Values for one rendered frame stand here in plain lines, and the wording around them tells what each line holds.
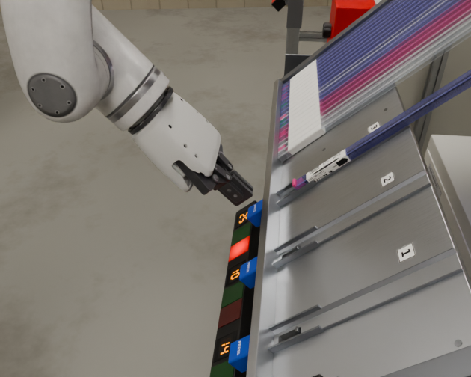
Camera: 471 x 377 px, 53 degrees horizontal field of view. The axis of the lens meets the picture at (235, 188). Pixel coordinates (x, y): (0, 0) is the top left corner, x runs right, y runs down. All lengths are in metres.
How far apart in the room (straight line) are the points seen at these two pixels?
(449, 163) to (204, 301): 0.81
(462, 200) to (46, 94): 0.67
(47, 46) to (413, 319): 0.38
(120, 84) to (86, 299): 1.05
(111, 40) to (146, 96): 0.07
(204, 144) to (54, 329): 0.99
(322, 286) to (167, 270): 1.09
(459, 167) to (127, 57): 0.65
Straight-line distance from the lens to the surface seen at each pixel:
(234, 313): 0.58
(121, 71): 0.54
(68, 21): 0.46
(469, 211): 0.86
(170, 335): 1.38
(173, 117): 0.57
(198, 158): 0.56
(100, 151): 2.15
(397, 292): 0.42
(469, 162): 0.99
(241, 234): 0.67
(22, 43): 0.47
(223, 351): 0.55
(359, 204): 0.52
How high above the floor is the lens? 1.12
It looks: 37 degrees down
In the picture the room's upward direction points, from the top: straight up
